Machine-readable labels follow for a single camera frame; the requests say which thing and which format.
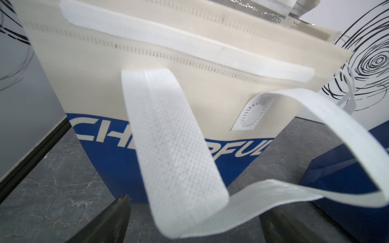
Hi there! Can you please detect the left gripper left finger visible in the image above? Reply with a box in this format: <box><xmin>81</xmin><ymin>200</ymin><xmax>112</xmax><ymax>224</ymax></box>
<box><xmin>67</xmin><ymin>194</ymin><xmax>131</xmax><ymax>243</ymax></box>

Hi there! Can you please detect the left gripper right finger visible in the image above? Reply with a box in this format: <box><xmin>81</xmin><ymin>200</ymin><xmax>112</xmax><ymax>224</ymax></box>
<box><xmin>259</xmin><ymin>209</ymin><xmax>325</xmax><ymax>243</ymax></box>

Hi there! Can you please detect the takeout bag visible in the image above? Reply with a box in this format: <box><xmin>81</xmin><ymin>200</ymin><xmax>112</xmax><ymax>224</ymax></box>
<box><xmin>12</xmin><ymin>1</ymin><xmax>389</xmax><ymax>239</ymax></box>
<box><xmin>299</xmin><ymin>119</ymin><xmax>389</xmax><ymax>243</ymax></box>

